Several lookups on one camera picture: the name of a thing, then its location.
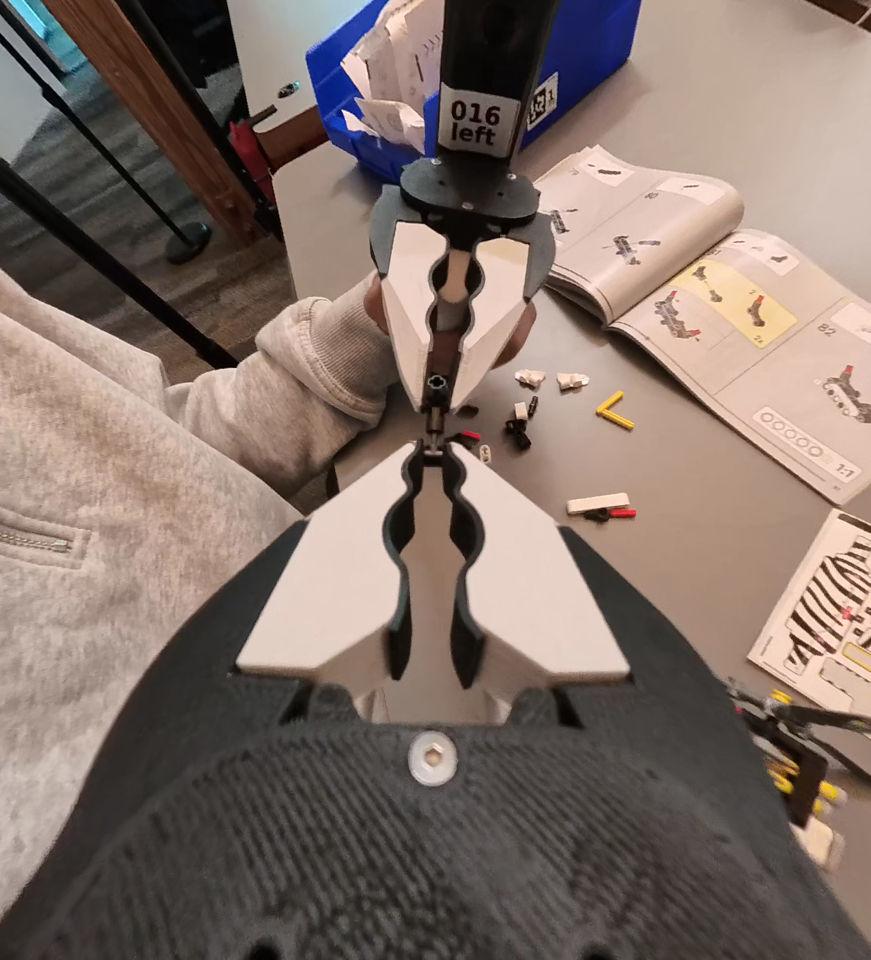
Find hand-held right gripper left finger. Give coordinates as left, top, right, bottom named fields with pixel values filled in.
left=233, top=441, right=428, bottom=724

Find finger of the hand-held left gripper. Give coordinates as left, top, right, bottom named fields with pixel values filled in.
left=445, top=237, right=533, bottom=412
left=377, top=221, right=452, bottom=412

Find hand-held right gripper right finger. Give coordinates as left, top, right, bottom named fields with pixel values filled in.
left=441, top=442, right=633, bottom=724

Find small black lego connector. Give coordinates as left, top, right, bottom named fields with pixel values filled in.
left=422, top=373, right=453, bottom=444

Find person's left forearm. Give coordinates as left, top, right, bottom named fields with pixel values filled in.
left=164, top=296, right=401, bottom=460

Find yellow angled lego piece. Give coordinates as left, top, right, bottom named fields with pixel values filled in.
left=596, top=390, right=636, bottom=432

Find lego instruction booklet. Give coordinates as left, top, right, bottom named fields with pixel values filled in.
left=531, top=144, right=871, bottom=506

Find lego helicopter model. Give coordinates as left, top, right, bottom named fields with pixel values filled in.
left=720, top=677, right=871, bottom=873

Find person's left hand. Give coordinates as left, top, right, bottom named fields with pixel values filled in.
left=362, top=272, right=540, bottom=374

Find crumpled white paper bags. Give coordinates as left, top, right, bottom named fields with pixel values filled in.
left=340, top=0, right=448, bottom=149

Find blue plastic bin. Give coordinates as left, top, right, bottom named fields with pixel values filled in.
left=305, top=0, right=644, bottom=186

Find black floor stand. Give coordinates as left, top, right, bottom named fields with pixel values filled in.
left=0, top=0, right=215, bottom=267

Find grey sweatshirt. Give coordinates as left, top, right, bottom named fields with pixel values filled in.
left=0, top=232, right=313, bottom=960

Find zebra striped sticker sheet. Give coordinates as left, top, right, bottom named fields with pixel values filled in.
left=748, top=508, right=871, bottom=768

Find wooden post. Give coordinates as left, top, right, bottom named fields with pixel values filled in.
left=44, top=0, right=275, bottom=249

